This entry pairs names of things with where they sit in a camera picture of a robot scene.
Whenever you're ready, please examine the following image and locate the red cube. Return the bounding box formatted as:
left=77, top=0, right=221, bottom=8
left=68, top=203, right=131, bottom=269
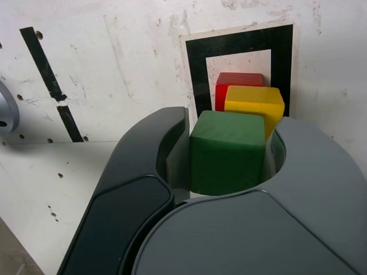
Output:
left=214, top=72, right=265, bottom=113

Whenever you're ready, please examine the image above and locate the black tape strip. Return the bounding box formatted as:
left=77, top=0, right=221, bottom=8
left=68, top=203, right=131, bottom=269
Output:
left=19, top=26, right=85, bottom=143

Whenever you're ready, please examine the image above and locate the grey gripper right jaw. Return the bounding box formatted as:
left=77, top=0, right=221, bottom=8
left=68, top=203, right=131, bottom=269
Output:
left=126, top=116, right=367, bottom=275

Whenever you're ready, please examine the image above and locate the yellow cube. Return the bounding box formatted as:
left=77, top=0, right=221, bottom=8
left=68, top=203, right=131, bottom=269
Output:
left=224, top=85, right=286, bottom=142

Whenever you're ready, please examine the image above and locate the green cube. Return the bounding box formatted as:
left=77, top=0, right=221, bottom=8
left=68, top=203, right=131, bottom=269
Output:
left=189, top=110, right=266, bottom=197

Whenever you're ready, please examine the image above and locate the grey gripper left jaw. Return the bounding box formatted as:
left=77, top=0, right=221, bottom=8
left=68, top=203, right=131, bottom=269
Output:
left=55, top=106, right=191, bottom=275

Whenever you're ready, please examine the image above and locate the black tape square outline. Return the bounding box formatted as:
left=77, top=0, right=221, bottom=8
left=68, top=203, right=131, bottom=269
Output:
left=184, top=24, right=295, bottom=120

